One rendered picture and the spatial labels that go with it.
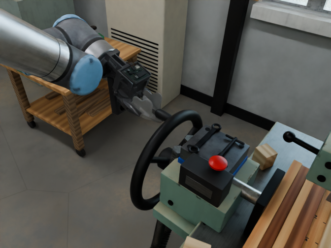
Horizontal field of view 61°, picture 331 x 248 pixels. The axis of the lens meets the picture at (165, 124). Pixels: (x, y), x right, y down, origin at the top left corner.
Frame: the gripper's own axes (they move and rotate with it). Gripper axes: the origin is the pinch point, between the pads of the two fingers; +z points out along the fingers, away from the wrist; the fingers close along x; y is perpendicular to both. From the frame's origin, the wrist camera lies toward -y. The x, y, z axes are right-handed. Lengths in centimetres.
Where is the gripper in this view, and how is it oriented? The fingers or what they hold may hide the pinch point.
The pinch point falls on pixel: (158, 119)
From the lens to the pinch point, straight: 71.8
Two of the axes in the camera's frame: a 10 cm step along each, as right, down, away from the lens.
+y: 3.3, -5.8, -7.5
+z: 7.2, 6.7, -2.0
